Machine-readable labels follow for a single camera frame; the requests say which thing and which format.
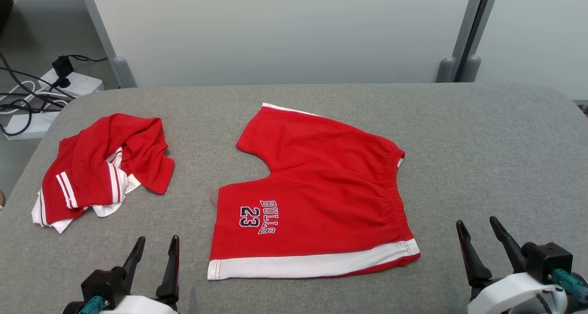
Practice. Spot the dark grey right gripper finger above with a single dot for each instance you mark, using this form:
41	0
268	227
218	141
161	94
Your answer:
511	245
475	268

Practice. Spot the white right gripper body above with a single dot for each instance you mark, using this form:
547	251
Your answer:
505	288

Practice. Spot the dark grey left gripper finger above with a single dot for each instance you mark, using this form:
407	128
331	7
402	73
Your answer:
134	259
171	277

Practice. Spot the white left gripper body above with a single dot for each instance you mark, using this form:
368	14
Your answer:
138	306

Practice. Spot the red Bulls 23 jersey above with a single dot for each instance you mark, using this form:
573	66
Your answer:
87	167

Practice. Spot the red Bulls 23 shorts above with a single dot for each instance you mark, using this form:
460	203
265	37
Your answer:
321	190

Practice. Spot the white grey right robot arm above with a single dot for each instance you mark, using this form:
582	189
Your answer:
551	305

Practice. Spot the small brown white object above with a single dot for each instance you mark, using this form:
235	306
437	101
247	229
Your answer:
2	199

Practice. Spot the black mains plug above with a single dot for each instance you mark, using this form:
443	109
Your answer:
62	82

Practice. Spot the black power adapter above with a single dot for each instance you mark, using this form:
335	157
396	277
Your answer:
63	65

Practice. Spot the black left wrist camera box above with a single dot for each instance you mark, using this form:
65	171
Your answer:
103	286

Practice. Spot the grey metal partition post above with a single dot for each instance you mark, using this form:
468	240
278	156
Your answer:
103	33
461	33
480	33

